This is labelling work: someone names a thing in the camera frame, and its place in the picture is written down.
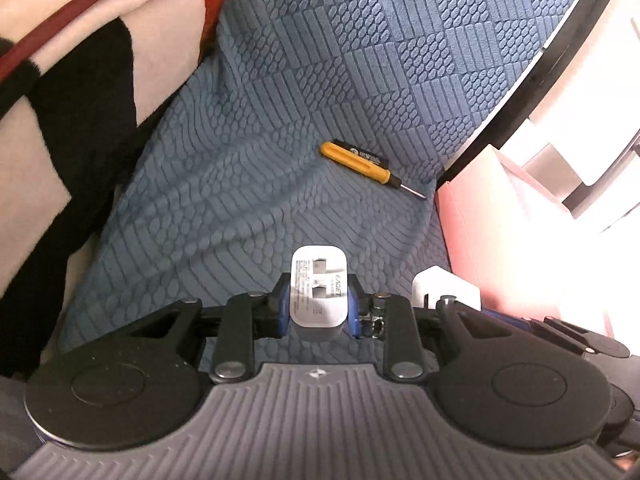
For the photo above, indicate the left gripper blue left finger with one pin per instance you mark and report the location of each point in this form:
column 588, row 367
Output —
column 279, row 306

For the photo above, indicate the blue textured sofa cover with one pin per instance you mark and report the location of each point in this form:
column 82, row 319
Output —
column 232, row 181

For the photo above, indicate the white square charger plug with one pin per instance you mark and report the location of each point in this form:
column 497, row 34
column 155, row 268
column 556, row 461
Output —
column 318, row 292

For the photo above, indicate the pink cardboard box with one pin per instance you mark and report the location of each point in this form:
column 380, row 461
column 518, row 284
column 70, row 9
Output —
column 506, row 234

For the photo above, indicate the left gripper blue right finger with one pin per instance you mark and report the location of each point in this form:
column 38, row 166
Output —
column 359, row 308

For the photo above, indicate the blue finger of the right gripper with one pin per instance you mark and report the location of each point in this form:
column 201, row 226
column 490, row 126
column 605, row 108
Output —
column 567, row 336

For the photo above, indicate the white angular charger plug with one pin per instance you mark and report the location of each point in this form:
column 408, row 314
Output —
column 430, row 284

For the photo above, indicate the yellow handle screwdriver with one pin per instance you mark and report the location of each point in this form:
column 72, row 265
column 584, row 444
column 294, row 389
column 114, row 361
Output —
column 356, row 162

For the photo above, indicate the red white black blanket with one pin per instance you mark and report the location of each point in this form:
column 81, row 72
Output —
column 83, row 84

